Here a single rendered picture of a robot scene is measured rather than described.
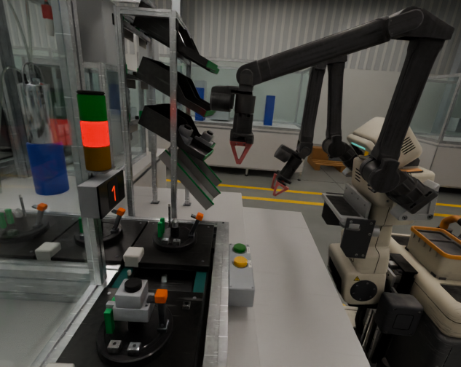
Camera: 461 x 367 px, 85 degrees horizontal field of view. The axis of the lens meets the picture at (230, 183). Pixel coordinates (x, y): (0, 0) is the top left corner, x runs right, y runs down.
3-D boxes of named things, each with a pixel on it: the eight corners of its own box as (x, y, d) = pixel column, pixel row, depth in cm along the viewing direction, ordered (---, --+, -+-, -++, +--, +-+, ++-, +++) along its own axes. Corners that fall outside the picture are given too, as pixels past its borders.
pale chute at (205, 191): (213, 198, 113) (221, 192, 111) (205, 210, 101) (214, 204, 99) (171, 150, 109) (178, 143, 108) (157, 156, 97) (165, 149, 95)
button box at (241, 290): (247, 259, 87) (249, 243, 85) (253, 307, 67) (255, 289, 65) (227, 258, 87) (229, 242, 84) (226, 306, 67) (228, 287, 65)
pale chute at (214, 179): (215, 186, 127) (222, 181, 125) (209, 196, 115) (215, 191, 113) (178, 143, 123) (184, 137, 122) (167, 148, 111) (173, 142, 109)
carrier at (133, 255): (213, 229, 94) (215, 198, 90) (208, 271, 72) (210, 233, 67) (148, 226, 94) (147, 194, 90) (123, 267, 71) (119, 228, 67)
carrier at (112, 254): (148, 226, 94) (146, 194, 90) (121, 267, 71) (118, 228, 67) (82, 221, 93) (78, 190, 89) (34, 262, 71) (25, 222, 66)
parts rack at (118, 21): (191, 203, 137) (194, 36, 111) (178, 239, 103) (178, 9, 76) (152, 200, 137) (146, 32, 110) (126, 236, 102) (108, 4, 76)
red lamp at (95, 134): (113, 143, 55) (111, 120, 53) (103, 148, 50) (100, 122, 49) (90, 141, 55) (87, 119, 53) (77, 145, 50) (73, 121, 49)
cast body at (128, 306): (155, 304, 50) (154, 275, 48) (148, 322, 46) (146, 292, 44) (113, 301, 50) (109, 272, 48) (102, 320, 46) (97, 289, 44)
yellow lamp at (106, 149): (115, 165, 57) (113, 143, 55) (105, 172, 52) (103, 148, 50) (93, 164, 57) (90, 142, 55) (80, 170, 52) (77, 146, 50)
